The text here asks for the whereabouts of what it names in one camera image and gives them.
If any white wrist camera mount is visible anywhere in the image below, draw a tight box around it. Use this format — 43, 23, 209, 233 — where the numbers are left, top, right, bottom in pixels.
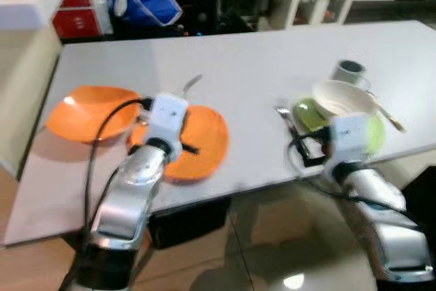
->
329, 114, 373, 164
147, 95, 189, 146

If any grey mug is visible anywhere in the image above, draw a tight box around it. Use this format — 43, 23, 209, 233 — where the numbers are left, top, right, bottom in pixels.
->
331, 60, 369, 87

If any orange bowl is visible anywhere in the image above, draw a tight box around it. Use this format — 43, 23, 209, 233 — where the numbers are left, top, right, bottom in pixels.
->
46, 85, 142, 144

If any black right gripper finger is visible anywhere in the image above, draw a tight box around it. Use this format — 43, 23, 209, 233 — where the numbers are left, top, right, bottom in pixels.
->
294, 144, 322, 168
286, 114, 309, 143

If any white bowl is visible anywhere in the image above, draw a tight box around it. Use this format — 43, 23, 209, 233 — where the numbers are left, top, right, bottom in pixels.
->
311, 80, 377, 121

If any silver spoon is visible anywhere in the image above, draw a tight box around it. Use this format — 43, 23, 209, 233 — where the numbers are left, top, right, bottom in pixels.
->
182, 74, 204, 98

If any black box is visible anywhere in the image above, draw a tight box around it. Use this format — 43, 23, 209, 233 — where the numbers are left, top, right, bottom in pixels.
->
401, 164, 436, 232

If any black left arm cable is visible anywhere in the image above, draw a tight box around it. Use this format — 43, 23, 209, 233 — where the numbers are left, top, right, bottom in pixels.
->
83, 97, 152, 237

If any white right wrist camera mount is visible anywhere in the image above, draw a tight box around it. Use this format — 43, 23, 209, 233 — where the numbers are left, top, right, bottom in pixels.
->
329, 114, 373, 164

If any white counter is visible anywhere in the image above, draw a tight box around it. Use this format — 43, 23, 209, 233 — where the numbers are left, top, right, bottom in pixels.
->
0, 0, 84, 177

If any silver fork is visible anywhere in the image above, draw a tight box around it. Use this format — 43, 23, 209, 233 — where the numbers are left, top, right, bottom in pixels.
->
275, 105, 300, 136

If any orange plate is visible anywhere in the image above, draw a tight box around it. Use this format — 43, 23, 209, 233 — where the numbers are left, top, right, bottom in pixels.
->
128, 104, 230, 183

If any black stool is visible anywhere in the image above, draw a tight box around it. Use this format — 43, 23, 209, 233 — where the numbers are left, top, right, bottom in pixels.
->
148, 198, 232, 250

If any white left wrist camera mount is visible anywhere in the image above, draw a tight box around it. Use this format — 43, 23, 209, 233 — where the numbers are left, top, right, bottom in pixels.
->
147, 95, 189, 146

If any green plate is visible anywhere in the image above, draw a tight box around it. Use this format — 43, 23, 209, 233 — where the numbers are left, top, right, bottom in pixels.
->
291, 97, 387, 156

